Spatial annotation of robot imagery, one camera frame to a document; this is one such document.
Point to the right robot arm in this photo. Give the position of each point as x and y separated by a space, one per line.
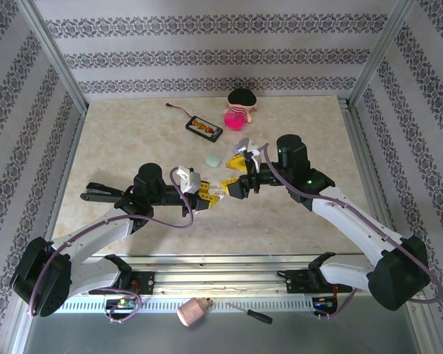
354 228

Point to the aluminium frame post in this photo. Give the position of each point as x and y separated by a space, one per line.
378 55
54 55

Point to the aluminium base rail bed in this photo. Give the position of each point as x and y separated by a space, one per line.
225 282

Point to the white earbud charging case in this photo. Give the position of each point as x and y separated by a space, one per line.
218 191

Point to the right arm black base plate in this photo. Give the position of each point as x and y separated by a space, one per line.
299 282

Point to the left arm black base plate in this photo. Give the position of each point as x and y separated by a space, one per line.
144 282

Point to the mint earbud charging case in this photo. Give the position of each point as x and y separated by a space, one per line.
213 161

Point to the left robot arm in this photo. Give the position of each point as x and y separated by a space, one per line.
92 236

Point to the plush doll with pink pants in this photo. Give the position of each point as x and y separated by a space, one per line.
240 110

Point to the grey metal tray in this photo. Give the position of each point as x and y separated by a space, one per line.
133 339

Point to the aluminium side rail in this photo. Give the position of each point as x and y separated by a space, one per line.
356 140

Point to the pink cylindrical bottle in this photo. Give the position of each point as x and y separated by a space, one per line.
192 311

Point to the black connector board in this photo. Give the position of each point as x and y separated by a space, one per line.
205 127

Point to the small controller board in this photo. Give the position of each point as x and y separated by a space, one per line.
325 303
125 304

